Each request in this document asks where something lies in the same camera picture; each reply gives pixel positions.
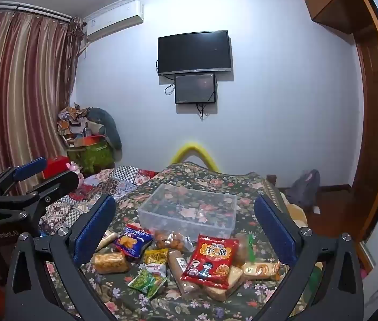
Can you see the yellow foam tube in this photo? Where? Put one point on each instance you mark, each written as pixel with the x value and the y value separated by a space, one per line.
pixel 189 148

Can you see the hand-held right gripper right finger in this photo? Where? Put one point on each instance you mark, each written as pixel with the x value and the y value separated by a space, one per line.
pixel 274 229

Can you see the wooden overhead cabinet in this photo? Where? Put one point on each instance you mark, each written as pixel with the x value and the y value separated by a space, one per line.
pixel 332 0

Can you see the orange bread packet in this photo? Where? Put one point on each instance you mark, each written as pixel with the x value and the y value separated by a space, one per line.
pixel 108 262

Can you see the red box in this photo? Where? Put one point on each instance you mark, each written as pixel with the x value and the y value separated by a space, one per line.
pixel 55 166

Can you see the pale snack packet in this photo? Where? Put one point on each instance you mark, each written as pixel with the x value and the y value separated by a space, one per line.
pixel 108 239

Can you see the clear bag of brown balls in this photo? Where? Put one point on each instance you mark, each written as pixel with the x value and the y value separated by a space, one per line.
pixel 170 239

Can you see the red snack packet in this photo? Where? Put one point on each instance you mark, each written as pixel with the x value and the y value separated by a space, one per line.
pixel 210 260

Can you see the small yellow snack packet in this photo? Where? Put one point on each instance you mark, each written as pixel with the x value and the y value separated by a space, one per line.
pixel 155 256

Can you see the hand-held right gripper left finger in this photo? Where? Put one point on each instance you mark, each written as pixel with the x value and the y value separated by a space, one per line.
pixel 97 229

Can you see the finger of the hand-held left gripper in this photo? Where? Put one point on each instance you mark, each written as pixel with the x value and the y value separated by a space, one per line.
pixel 58 183
pixel 30 170

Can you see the green pea packet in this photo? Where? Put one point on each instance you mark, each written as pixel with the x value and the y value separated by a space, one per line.
pixel 147 283

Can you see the clear packet with green strip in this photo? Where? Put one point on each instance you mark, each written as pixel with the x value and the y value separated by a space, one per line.
pixel 245 250

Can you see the curtain rail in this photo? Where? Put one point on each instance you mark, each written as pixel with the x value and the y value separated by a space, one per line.
pixel 25 10

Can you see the dark floral blanket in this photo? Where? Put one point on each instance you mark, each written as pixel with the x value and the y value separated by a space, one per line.
pixel 192 177

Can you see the white air conditioner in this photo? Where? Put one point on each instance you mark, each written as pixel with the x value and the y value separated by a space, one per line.
pixel 115 20

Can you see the clear wrapped bread slice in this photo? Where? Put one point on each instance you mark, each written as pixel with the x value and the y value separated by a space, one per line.
pixel 227 287

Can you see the clear plastic container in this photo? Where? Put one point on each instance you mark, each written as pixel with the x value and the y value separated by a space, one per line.
pixel 162 228

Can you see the patterned cloth pile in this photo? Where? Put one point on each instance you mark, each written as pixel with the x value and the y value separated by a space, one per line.
pixel 72 117

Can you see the striped red curtain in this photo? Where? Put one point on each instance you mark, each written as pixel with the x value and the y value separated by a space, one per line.
pixel 25 90

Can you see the beige plush toy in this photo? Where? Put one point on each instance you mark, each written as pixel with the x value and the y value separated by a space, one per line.
pixel 294 214

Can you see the pale cake packet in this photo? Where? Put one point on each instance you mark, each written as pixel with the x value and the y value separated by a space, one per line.
pixel 262 270

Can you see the pink toy figure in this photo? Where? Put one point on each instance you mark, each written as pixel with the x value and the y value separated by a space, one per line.
pixel 74 168

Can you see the small white snack packet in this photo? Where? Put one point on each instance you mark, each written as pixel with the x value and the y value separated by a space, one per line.
pixel 155 269

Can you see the blue biscuit packet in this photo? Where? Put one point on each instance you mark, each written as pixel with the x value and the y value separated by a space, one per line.
pixel 132 242

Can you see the patchwork quilt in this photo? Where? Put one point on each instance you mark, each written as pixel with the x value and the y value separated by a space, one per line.
pixel 122 180

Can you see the large black television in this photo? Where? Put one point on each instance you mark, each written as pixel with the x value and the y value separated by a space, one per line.
pixel 194 52

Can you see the grey plush toy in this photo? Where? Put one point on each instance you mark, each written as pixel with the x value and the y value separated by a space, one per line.
pixel 108 123

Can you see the grey backpack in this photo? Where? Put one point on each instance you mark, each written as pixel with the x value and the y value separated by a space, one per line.
pixel 304 187

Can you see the small black monitor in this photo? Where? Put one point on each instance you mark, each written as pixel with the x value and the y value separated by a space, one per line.
pixel 195 88

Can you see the long biscuit sleeve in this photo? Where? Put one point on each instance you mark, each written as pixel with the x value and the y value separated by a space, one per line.
pixel 180 274

